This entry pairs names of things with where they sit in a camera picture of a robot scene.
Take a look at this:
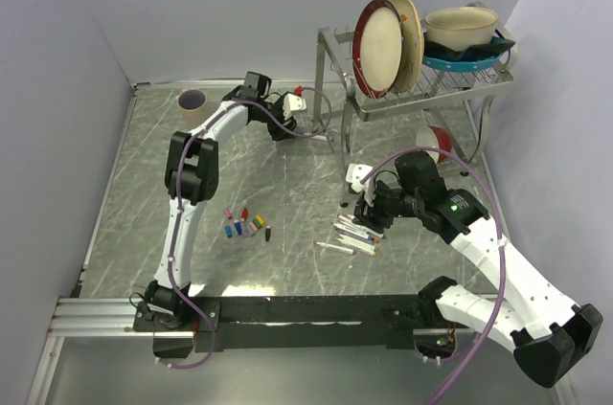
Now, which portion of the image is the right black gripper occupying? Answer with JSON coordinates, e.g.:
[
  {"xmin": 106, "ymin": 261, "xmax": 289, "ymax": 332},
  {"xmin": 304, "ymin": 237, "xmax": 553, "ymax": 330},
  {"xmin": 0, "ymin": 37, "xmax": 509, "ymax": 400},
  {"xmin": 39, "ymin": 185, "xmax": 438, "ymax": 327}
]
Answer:
[{"xmin": 352, "ymin": 179, "xmax": 422, "ymax": 235}]

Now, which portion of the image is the dark blue cloth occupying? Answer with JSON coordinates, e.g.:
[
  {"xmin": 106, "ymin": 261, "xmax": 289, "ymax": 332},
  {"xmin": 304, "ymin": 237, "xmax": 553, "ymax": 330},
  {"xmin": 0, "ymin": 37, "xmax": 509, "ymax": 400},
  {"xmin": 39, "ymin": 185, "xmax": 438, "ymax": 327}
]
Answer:
[{"xmin": 424, "ymin": 30, "xmax": 516, "ymax": 62}]

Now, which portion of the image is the beige plate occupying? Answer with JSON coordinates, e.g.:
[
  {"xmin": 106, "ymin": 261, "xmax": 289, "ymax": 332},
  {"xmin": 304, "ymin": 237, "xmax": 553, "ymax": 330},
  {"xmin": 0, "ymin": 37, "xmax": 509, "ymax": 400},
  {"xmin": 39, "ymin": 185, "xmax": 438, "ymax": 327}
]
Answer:
[{"xmin": 390, "ymin": 0, "xmax": 424, "ymax": 94}]

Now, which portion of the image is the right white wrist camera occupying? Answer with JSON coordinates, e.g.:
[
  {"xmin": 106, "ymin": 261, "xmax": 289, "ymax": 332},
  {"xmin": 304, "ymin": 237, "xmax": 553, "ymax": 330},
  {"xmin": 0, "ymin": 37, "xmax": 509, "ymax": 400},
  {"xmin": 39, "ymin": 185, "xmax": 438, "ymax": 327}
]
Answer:
[{"xmin": 345, "ymin": 163, "xmax": 375, "ymax": 207}]

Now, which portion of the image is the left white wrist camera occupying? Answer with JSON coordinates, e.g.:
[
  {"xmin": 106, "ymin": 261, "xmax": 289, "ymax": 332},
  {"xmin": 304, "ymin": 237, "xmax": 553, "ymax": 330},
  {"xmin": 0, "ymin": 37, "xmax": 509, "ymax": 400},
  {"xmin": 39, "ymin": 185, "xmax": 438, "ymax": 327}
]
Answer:
[{"xmin": 282, "ymin": 93, "xmax": 307, "ymax": 121}]

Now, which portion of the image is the steel dish rack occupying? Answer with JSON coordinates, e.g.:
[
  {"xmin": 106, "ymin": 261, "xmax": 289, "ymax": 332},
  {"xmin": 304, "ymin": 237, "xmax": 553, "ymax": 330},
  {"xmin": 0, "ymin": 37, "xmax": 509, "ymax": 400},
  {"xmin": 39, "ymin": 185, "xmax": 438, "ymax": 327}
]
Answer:
[{"xmin": 312, "ymin": 1, "xmax": 520, "ymax": 208}]

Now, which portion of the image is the pink cap marker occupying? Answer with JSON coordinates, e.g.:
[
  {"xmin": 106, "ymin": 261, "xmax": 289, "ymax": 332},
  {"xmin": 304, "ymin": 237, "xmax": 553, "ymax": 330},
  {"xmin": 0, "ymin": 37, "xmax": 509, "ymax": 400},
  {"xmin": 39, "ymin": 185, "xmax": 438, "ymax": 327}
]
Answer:
[{"xmin": 314, "ymin": 241, "xmax": 357, "ymax": 256}]

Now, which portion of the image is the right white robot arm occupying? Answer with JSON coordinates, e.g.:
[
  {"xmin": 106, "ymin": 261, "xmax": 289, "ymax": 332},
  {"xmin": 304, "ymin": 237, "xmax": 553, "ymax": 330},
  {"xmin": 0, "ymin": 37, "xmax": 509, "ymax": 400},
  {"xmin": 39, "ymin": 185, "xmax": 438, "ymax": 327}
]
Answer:
[{"xmin": 346, "ymin": 147, "xmax": 603, "ymax": 388}]

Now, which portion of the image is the grey marker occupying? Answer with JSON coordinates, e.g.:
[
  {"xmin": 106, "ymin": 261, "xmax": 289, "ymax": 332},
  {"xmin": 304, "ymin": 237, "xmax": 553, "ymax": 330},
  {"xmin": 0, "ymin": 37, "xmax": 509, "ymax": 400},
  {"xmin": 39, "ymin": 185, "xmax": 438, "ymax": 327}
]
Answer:
[{"xmin": 338, "ymin": 235, "xmax": 376, "ymax": 250}]

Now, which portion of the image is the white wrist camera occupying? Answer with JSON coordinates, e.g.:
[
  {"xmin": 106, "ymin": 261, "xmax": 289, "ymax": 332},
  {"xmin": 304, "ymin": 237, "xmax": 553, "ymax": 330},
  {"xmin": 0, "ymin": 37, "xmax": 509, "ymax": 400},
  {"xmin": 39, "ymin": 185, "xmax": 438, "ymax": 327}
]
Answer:
[
  {"xmin": 345, "ymin": 163, "xmax": 375, "ymax": 207},
  {"xmin": 282, "ymin": 93, "xmax": 307, "ymax": 121}
]

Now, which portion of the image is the blue baking dish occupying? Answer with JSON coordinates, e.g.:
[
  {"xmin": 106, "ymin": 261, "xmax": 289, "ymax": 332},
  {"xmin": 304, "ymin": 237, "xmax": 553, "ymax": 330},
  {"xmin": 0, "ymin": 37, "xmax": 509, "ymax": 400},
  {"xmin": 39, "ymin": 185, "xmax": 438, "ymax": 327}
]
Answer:
[{"xmin": 422, "ymin": 30, "xmax": 515, "ymax": 73}]

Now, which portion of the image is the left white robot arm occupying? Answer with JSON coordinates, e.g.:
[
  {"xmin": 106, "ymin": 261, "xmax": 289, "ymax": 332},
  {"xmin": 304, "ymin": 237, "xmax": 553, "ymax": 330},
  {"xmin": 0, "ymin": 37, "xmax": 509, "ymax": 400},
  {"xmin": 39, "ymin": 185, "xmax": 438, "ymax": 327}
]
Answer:
[{"xmin": 145, "ymin": 72, "xmax": 295, "ymax": 330}]

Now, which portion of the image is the beige cylindrical cup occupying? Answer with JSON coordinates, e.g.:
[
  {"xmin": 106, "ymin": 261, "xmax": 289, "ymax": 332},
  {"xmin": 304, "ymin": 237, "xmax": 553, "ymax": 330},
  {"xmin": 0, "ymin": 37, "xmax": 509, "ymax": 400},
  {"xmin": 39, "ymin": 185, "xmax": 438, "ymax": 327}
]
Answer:
[{"xmin": 177, "ymin": 89, "xmax": 215, "ymax": 129}]

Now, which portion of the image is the red rimmed white plate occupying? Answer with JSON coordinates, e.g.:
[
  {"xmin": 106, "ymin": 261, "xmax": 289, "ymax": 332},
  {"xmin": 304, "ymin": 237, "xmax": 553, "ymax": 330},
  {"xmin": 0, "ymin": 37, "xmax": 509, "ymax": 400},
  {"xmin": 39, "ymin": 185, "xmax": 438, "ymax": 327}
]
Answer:
[{"xmin": 352, "ymin": 0, "xmax": 403, "ymax": 100}]

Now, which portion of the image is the red white bowl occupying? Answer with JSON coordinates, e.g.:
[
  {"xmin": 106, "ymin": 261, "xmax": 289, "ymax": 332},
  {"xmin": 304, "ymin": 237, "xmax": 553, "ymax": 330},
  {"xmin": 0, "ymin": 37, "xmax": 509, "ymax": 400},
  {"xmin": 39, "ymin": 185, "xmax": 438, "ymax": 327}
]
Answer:
[{"xmin": 416, "ymin": 125, "xmax": 452, "ymax": 153}]

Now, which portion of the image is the yellow cap marker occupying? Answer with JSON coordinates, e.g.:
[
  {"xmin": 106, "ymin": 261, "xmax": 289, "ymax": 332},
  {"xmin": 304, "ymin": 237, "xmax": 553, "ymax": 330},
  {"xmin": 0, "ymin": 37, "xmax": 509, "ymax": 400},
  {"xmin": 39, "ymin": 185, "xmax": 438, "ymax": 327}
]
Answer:
[{"xmin": 348, "ymin": 244, "xmax": 377, "ymax": 257}]

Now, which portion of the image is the black base frame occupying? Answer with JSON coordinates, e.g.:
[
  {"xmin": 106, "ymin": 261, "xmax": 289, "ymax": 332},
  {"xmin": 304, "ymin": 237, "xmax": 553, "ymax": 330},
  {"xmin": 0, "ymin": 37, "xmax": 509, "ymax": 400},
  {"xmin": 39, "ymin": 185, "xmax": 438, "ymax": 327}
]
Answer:
[{"xmin": 133, "ymin": 277, "xmax": 456, "ymax": 359}]

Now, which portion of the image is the beige ceramic bowl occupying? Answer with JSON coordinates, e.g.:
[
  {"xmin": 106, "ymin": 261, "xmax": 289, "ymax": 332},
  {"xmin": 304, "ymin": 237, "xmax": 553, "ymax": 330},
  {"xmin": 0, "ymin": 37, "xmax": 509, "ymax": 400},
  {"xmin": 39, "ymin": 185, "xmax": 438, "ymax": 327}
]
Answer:
[{"xmin": 425, "ymin": 7, "xmax": 498, "ymax": 50}]

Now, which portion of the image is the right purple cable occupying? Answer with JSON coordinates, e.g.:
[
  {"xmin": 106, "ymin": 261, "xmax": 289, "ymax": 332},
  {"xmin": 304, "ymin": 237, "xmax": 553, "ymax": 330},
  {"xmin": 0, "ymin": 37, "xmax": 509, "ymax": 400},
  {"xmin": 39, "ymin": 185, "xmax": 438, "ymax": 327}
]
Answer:
[{"xmin": 359, "ymin": 146, "xmax": 508, "ymax": 405}]

